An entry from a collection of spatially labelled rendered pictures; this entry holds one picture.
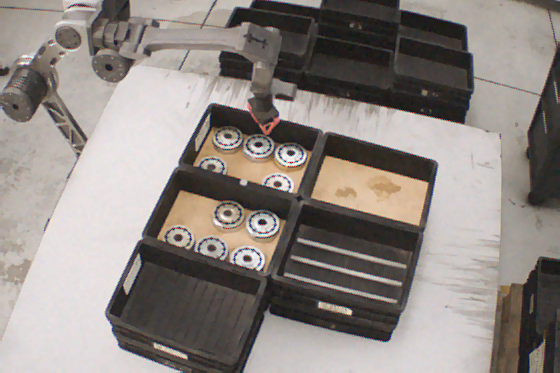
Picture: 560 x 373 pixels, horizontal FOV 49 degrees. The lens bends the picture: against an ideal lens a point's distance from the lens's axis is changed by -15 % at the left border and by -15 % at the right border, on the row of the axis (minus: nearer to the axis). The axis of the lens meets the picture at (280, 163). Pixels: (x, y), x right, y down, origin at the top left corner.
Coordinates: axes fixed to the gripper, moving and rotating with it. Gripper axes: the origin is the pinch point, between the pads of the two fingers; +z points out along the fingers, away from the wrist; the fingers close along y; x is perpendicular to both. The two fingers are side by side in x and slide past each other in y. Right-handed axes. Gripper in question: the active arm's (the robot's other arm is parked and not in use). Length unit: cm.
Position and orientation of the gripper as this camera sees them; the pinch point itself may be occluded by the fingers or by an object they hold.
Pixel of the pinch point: (262, 126)
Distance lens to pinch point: 229.5
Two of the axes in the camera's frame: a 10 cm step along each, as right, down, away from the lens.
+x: -8.8, 3.4, -3.3
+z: -0.4, 6.4, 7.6
